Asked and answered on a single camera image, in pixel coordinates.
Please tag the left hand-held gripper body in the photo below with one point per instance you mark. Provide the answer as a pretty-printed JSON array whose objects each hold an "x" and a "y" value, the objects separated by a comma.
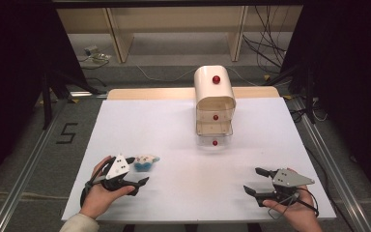
[{"x": 117, "y": 167}]

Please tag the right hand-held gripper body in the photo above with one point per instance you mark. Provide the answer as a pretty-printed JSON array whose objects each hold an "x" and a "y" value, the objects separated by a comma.
[{"x": 290, "y": 179}]

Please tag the person's left hand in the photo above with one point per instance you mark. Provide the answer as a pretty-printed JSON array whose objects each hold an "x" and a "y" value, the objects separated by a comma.
[{"x": 98, "y": 199}]

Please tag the person's right hand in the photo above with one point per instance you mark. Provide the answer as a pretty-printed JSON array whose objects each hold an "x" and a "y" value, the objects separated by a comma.
[{"x": 299, "y": 216}]

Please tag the blue white toy cupcake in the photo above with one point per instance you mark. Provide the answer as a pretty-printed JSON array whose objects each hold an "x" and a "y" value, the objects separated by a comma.
[{"x": 145, "y": 162}]

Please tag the clear drawer red knob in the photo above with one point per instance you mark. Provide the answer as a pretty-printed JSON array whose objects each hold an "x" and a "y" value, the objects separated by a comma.
[{"x": 222, "y": 141}]

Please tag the white drawer red knob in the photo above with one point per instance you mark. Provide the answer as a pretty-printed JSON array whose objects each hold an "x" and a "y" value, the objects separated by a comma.
[{"x": 220, "y": 116}]

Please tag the black tripod stand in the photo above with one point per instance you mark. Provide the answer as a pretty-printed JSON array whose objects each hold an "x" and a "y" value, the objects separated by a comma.
[
  {"x": 46, "y": 96},
  {"x": 309, "y": 93}
]

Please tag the white mini drawer cabinet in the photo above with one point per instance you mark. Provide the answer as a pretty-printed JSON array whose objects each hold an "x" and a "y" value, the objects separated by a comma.
[{"x": 211, "y": 88}]

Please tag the dark curtain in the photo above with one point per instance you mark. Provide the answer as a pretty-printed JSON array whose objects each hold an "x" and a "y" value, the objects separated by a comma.
[
  {"x": 13, "y": 64},
  {"x": 351, "y": 64}
]

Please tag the aluminium floor rail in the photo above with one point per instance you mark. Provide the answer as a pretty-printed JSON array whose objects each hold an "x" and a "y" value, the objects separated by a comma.
[
  {"x": 335, "y": 174},
  {"x": 22, "y": 180}
]

